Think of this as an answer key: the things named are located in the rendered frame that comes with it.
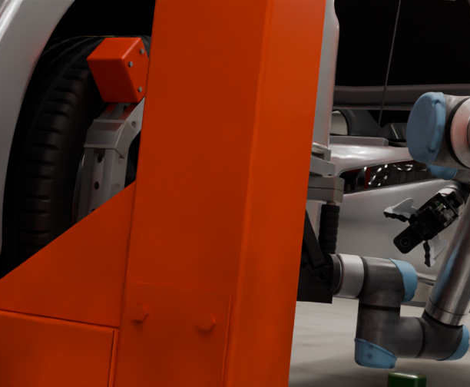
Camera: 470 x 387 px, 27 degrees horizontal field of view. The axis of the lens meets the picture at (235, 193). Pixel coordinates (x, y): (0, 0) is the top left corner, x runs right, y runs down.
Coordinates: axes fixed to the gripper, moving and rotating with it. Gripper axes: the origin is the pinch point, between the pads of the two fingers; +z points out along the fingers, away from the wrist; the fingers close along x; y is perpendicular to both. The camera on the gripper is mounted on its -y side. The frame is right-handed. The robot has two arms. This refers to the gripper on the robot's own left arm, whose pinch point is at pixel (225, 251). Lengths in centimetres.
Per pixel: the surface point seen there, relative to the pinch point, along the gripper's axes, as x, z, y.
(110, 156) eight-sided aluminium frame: -0.7, 21.3, -13.5
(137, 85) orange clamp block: 1.9, 17.6, -26.1
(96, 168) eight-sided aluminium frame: 2.9, 22.9, -11.5
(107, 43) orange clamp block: 4.4, 23.0, -32.9
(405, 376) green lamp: -50, -8, 13
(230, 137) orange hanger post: -51, 17, -13
